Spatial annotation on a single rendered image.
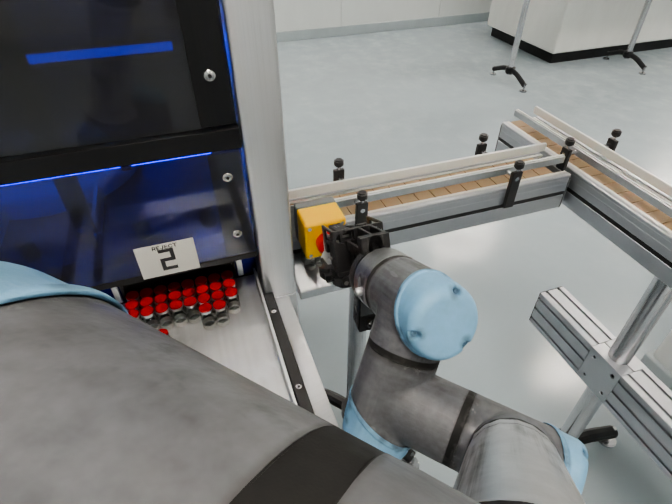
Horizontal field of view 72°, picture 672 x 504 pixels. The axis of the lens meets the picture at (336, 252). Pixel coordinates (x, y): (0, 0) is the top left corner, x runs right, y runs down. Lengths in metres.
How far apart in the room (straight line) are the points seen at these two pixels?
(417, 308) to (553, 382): 1.57
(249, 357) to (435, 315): 0.41
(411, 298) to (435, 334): 0.04
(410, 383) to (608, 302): 1.95
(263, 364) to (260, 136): 0.34
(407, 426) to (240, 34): 0.47
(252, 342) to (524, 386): 1.31
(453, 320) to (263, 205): 0.38
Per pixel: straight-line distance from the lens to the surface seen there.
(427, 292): 0.41
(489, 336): 2.01
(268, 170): 0.68
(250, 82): 0.62
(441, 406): 0.46
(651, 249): 1.11
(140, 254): 0.73
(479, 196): 1.05
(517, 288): 2.25
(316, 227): 0.75
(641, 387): 1.32
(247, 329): 0.79
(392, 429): 0.47
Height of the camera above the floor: 1.48
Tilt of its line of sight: 40 degrees down
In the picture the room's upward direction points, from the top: straight up
